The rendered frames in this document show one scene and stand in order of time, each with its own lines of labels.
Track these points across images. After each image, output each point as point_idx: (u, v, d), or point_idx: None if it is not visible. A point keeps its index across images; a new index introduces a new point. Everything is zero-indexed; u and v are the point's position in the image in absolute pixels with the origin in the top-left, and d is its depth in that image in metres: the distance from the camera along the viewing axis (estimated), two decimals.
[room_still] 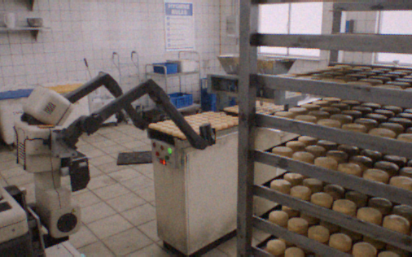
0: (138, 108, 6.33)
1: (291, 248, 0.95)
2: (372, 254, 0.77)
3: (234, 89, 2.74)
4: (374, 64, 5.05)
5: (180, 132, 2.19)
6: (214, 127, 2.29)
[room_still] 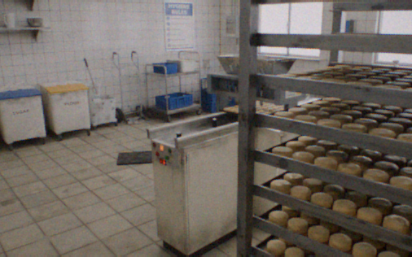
0: (138, 108, 6.33)
1: (291, 248, 0.95)
2: (372, 254, 0.77)
3: (234, 89, 2.74)
4: (374, 64, 5.05)
5: None
6: None
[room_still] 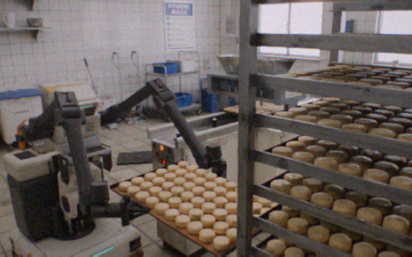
0: (138, 108, 6.33)
1: (291, 248, 0.95)
2: (372, 254, 0.77)
3: (234, 89, 2.74)
4: (374, 64, 5.05)
5: (139, 183, 1.45)
6: (159, 208, 1.26)
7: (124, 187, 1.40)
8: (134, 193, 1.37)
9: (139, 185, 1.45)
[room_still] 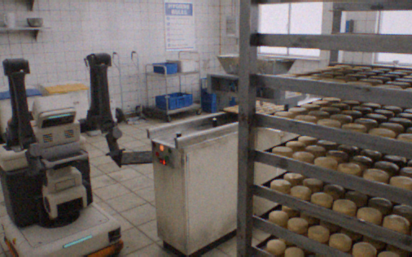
0: (138, 108, 6.33)
1: (291, 248, 0.95)
2: (372, 254, 0.77)
3: (234, 89, 2.74)
4: (374, 64, 5.05)
5: None
6: None
7: None
8: None
9: None
